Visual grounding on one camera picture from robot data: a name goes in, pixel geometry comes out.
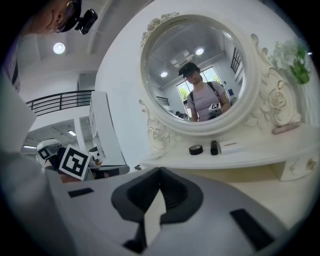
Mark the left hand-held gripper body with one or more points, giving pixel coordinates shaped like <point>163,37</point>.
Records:
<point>75,162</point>

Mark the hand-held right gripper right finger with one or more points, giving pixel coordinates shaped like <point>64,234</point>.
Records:
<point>212,215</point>

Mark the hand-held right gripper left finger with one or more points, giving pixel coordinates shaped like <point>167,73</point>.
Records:
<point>95,212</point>

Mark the white dressing table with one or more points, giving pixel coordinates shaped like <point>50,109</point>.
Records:
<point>262,156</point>

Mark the small white drawer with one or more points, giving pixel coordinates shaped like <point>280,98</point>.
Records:
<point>297,166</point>

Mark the black balcony railing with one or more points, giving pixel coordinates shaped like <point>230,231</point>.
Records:
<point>60,100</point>

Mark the person's lilac shirt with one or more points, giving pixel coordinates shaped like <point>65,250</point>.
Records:
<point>20,125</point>

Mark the black lipstick tube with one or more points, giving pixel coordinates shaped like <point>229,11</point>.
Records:
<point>214,148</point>

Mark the round black makeup compact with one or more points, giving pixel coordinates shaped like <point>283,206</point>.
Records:
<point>196,150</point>

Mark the small white box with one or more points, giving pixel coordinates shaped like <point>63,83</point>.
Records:
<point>231,147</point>

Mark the round ceiling light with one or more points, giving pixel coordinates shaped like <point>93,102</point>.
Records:
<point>59,48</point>

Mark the person's head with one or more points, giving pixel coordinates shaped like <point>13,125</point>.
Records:
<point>48,16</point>

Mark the oval white-framed mirror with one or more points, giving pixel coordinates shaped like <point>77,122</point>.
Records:
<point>200,62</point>

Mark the white artificial flower bunch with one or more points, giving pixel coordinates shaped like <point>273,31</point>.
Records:
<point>292,60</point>

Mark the black head-mounted camera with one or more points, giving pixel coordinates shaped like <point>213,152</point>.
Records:
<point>86,21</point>

